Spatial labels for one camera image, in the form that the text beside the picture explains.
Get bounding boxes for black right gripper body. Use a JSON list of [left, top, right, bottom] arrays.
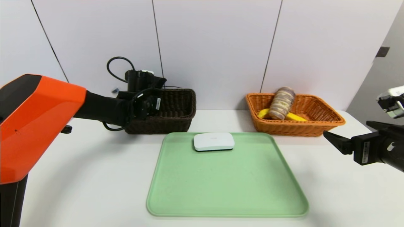
[[351, 124, 404, 172]]

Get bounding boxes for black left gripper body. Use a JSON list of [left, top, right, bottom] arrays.
[[143, 96, 162, 114]]

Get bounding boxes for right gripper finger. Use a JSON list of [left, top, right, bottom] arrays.
[[366, 120, 404, 133], [323, 130, 354, 155]]

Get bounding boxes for yellow banana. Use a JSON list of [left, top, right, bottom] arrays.
[[258, 108, 307, 122]]

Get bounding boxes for white router box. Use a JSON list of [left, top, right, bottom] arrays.
[[193, 132, 235, 152]]

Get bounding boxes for striped twisted bread loaf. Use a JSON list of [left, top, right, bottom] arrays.
[[268, 87, 296, 121]]

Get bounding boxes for dark brown wicker basket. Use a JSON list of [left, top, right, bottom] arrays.
[[124, 89, 197, 135]]

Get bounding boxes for orange wicker basket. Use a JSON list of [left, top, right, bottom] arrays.
[[246, 93, 345, 137]]

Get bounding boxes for light green plastic tray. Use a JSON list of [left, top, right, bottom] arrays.
[[146, 132, 309, 217]]

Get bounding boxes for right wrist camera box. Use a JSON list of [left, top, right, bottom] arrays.
[[376, 85, 404, 119]]

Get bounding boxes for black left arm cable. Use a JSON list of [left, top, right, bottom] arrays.
[[106, 56, 137, 84]]

